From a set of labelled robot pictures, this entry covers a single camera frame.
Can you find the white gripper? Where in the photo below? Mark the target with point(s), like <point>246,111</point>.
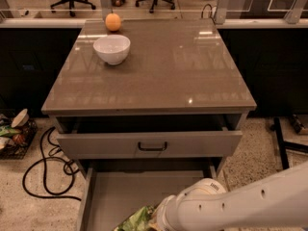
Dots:
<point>161,214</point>

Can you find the green jalapeno chip bag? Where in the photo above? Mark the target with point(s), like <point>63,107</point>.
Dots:
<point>139,221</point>

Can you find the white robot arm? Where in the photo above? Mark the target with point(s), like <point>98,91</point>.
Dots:
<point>278,200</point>

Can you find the grey middle drawer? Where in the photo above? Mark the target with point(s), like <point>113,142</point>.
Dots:
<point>114,194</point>

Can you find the grey drawer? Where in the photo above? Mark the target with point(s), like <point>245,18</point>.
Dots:
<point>114,194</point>
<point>117,137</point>

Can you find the grey top drawer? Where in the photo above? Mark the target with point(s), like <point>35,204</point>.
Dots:
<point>117,137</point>

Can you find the grey cabinet counter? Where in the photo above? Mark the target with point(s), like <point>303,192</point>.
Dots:
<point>174,66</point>

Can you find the green bag in basket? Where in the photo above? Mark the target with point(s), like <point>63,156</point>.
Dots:
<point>8,131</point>

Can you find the black rolling stand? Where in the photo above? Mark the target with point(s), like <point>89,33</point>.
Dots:
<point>284,145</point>

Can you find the white ceramic bowl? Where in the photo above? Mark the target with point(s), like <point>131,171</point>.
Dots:
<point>112,49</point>

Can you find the white bowl in basket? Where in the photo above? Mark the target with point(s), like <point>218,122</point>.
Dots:
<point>20,119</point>

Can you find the orange fruit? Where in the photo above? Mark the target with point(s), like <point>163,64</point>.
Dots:
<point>113,22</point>

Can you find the black drawer handle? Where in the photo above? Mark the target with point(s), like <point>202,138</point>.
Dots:
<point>152,148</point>

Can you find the black wire basket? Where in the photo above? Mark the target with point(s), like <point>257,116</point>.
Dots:
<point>15,147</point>

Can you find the grey metal post right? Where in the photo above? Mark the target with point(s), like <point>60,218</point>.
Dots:
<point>221,11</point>

